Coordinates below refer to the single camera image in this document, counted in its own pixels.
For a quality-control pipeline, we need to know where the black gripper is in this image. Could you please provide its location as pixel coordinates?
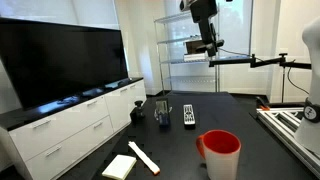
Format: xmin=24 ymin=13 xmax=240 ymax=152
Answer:
xmin=190 ymin=0 xmax=217 ymax=51

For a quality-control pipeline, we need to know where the grey remote control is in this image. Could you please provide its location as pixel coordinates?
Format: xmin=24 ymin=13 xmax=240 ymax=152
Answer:
xmin=183 ymin=104 xmax=196 ymax=125

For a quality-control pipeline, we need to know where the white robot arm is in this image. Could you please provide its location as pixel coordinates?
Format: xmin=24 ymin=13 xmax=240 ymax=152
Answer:
xmin=186 ymin=0 xmax=320 ymax=154

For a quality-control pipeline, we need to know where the cardboard box on shelf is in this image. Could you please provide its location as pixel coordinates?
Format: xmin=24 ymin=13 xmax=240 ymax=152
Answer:
xmin=186 ymin=40 xmax=203 ymax=54

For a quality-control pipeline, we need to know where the red and white mug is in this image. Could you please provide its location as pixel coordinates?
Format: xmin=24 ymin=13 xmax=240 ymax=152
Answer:
xmin=196 ymin=130 xmax=241 ymax=180

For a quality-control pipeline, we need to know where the white marker with orange cap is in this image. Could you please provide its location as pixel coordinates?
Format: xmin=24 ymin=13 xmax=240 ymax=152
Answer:
xmin=128 ymin=141 xmax=160 ymax=175

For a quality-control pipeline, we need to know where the yellow sticky note pad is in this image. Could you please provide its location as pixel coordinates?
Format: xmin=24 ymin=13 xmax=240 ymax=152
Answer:
xmin=102 ymin=155 xmax=136 ymax=180

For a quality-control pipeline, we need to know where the large black television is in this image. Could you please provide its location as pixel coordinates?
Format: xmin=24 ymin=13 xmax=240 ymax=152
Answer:
xmin=0 ymin=18 xmax=128 ymax=109

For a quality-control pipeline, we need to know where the white drawer cabinet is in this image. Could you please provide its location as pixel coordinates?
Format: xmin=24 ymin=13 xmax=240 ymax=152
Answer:
xmin=0 ymin=78 xmax=146 ymax=180

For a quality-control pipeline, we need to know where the metal wire shelf rack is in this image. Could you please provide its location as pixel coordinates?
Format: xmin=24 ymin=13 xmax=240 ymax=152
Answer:
xmin=155 ymin=0 xmax=256 ymax=93

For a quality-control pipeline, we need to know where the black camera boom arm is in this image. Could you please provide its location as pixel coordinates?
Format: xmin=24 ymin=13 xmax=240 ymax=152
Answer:
xmin=208 ymin=52 xmax=312 ymax=104

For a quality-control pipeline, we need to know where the aluminium frame rail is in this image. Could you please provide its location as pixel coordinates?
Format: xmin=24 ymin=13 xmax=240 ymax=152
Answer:
xmin=256 ymin=107 xmax=320 ymax=179

